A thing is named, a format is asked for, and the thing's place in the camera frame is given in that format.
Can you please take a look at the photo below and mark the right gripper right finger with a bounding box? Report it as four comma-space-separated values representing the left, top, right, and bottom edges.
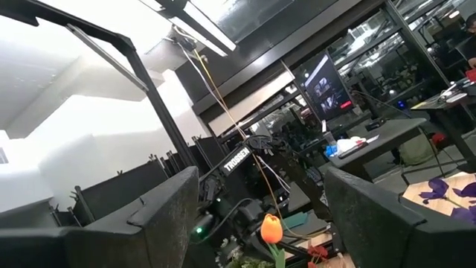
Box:
324, 166, 476, 268

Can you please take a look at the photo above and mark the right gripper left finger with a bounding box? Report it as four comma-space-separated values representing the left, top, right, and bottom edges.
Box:
0, 166, 200, 268

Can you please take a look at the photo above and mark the small red flower bunch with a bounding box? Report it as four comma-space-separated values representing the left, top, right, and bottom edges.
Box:
306, 244, 329, 268

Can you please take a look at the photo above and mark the purple flower bunch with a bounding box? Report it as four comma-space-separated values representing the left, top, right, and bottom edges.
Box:
419, 177, 476, 226

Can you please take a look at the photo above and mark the orange tulip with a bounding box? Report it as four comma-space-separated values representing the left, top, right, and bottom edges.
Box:
260, 214, 287, 268

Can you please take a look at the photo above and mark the grey desk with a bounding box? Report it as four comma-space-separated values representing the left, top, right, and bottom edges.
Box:
327, 117, 428, 170

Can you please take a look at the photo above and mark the black computer monitor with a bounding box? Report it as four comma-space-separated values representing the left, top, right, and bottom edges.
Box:
292, 50, 354, 124

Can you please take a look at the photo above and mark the person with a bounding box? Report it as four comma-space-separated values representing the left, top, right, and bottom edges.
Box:
463, 14, 476, 70

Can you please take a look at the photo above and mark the white light panel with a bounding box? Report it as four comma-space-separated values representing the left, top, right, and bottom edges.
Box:
139, 0, 238, 58

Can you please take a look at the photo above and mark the black overhead rig frame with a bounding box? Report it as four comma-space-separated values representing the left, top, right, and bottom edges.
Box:
0, 0, 200, 170

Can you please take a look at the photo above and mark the yellow cable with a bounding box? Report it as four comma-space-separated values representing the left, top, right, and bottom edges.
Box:
193, 50, 328, 239

